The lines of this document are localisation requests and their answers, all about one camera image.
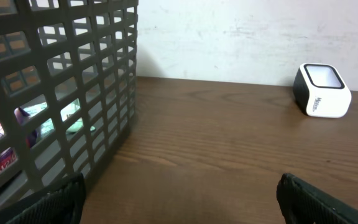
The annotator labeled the white barcode scanner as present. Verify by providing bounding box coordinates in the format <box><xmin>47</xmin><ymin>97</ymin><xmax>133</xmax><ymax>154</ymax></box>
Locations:
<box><xmin>293</xmin><ymin>63</ymin><xmax>352</xmax><ymax>118</ymax></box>

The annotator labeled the dark grey plastic basket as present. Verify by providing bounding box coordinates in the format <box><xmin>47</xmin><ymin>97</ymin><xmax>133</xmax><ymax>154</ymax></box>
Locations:
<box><xmin>0</xmin><ymin>0</ymin><xmax>139</xmax><ymax>210</ymax></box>

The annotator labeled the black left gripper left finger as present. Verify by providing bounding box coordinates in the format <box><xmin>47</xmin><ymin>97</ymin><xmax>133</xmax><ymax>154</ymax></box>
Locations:
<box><xmin>0</xmin><ymin>172</ymin><xmax>86</xmax><ymax>224</ymax></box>

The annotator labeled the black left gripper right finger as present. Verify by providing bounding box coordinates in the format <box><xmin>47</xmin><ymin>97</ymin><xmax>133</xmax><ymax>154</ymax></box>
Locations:
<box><xmin>276</xmin><ymin>173</ymin><xmax>358</xmax><ymax>224</ymax></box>

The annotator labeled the mint green wipes packet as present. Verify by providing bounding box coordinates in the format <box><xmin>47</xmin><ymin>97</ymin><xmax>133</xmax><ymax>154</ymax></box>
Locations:
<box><xmin>22</xmin><ymin>99</ymin><xmax>96</xmax><ymax>138</ymax></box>

